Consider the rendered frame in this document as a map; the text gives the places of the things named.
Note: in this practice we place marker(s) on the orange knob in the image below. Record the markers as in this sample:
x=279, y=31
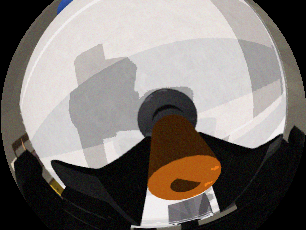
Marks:
x=181, y=164

